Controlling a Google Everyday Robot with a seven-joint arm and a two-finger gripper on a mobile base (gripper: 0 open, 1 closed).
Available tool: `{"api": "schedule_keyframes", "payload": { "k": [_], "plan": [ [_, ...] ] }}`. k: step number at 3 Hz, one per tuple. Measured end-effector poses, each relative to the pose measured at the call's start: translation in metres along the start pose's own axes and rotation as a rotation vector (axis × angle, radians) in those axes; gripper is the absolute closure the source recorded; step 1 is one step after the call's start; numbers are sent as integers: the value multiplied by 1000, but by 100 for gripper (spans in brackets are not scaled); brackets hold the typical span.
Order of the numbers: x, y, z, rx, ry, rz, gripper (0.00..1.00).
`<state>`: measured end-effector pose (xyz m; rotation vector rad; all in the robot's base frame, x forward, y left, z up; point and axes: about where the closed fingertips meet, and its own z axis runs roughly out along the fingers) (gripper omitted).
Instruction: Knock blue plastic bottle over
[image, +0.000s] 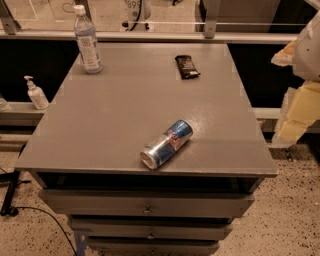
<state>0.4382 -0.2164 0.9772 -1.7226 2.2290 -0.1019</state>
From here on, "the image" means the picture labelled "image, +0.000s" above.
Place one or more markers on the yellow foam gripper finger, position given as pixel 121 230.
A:
pixel 300 109

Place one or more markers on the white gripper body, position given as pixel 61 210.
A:
pixel 308 50

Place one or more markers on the clear plastic water bottle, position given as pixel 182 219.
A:
pixel 87 42

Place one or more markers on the white pump dispenser bottle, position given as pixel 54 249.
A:
pixel 36 94

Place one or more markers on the dark snack bar wrapper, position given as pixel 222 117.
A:
pixel 186 67

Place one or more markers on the blue silver energy drink can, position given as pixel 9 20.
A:
pixel 156 153

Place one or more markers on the grey drawer cabinet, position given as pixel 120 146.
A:
pixel 85 152

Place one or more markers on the black stand leg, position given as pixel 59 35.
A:
pixel 11 179

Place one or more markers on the grey metal railing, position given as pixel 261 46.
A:
pixel 229 21

